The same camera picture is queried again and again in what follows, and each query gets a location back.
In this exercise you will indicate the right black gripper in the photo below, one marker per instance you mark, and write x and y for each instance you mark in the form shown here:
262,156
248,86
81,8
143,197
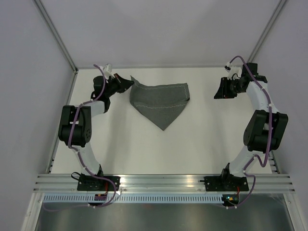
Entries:
223,92

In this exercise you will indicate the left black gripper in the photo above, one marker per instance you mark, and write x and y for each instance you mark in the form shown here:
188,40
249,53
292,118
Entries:
120,81

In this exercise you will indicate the grey cloth napkin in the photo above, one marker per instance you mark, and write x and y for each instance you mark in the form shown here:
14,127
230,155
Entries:
160,104

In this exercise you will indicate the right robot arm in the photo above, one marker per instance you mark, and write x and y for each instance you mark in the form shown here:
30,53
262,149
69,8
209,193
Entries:
265,129

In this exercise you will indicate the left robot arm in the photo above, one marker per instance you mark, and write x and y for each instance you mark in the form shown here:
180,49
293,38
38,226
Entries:
75,128

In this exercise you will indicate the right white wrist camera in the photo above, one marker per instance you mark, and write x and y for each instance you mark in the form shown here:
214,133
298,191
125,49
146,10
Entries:
234,72

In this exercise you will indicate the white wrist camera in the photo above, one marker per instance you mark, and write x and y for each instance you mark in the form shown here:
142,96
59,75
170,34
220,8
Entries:
234,72
107,71

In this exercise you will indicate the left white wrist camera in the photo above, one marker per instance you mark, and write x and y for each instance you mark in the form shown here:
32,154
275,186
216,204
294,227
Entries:
107,71

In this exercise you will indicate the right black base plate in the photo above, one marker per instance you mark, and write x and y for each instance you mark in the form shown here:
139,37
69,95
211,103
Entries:
216,184

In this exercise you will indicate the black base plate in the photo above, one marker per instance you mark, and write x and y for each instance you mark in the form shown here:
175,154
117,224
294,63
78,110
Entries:
216,184
89,184

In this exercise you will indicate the aluminium front rail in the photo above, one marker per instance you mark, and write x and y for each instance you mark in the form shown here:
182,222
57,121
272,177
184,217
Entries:
190,183

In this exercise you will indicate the right aluminium frame post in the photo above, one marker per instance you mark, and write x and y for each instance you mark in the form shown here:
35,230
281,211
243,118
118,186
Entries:
267,29

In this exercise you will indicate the aluminium frame post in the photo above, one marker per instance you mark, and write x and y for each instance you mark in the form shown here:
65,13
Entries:
50,25
267,29

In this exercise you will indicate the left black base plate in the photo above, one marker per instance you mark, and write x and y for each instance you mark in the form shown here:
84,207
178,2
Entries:
89,184

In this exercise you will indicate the white slotted cable duct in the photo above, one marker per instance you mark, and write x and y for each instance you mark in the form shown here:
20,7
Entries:
134,198

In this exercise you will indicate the left aluminium frame post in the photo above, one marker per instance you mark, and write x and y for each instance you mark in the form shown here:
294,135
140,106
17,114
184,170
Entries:
50,25

